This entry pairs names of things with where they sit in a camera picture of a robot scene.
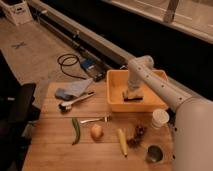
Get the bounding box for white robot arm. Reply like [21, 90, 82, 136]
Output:
[127, 55, 213, 171]

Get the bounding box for yellow plastic tray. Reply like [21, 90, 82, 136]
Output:
[107, 70, 168, 112]

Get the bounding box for white paper cup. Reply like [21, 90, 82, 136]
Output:
[151, 109, 169, 129]

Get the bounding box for silver metal fork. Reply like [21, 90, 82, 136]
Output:
[80, 116, 111, 124]

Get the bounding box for blue black electronic box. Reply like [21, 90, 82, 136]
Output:
[80, 59, 105, 82]

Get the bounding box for yellow corn cob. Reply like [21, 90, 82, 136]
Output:
[117, 129, 128, 157]

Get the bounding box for yellow onion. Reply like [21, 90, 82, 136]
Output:
[90, 124, 103, 141]

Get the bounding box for blue grey cloth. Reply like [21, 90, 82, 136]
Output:
[55, 78, 93, 101]

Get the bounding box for green chili pepper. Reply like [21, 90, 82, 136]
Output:
[72, 117, 81, 145]

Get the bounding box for black white dish brush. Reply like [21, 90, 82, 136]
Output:
[58, 92, 94, 112]

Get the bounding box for black chair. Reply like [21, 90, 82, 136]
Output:
[0, 50, 40, 171]

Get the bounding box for white cardboard box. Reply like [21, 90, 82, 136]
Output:
[0, 0, 33, 26]

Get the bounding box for black cable loop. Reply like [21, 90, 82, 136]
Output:
[56, 53, 88, 81]

